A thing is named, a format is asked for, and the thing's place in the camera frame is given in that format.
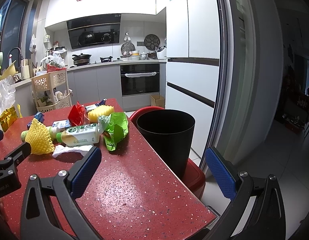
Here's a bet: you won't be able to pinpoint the yellow foam fruit net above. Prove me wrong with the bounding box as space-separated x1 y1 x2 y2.
24 118 55 155

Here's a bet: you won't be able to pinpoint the white paper towel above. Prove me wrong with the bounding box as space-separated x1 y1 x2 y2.
52 145 94 158

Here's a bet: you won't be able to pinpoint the blue plastic bag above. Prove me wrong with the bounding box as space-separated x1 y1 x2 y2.
27 112 44 130

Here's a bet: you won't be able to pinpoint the white blue carton box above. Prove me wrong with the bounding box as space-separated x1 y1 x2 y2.
52 119 72 129

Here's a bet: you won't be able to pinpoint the red wrapper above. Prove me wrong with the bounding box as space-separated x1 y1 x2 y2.
68 102 86 126

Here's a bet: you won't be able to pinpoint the green-capped Dettol bottle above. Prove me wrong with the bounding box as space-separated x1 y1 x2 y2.
56 123 100 147

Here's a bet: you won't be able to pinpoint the blue white packet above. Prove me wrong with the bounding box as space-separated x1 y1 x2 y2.
85 98 107 113

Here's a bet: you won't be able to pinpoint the yellow sponge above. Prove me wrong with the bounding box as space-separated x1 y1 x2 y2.
88 105 114 123

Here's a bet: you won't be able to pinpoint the green wrapper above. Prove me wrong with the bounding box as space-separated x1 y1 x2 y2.
98 112 129 151

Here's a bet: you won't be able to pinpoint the coconut drink bottle white cap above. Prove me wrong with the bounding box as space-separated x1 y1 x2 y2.
21 126 60 142

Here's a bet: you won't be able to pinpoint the black kitchen faucet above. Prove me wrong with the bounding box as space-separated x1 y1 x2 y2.
7 47 25 68

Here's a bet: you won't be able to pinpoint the black trash bin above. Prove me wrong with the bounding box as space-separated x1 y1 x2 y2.
137 109 195 179

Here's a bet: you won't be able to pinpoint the gold foil bag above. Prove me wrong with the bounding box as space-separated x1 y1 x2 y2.
0 106 18 132

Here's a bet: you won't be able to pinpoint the clear plastic bag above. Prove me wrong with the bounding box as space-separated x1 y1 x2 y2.
0 75 16 115

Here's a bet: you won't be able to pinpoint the beige plastic storage cart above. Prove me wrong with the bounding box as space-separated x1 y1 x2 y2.
31 69 72 113

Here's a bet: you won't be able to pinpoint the red plastic stool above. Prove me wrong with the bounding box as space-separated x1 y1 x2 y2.
130 106 205 198

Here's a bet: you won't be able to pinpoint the grey base cabinets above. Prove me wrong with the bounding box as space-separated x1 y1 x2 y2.
14 63 168 118

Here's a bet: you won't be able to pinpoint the black wok on stove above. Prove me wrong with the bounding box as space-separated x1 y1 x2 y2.
72 53 92 66

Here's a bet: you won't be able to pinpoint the black built-in oven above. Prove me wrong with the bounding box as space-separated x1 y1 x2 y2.
120 63 160 96

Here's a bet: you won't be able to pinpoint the black range hood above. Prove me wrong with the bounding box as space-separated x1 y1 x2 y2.
66 14 122 49

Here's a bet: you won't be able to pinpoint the cardboard box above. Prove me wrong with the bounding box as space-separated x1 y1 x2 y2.
150 95 165 108

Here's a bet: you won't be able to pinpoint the white upper cabinets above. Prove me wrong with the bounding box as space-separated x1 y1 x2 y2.
45 0 164 28

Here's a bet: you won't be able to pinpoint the white refrigerator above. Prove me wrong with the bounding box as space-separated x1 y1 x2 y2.
165 0 220 157

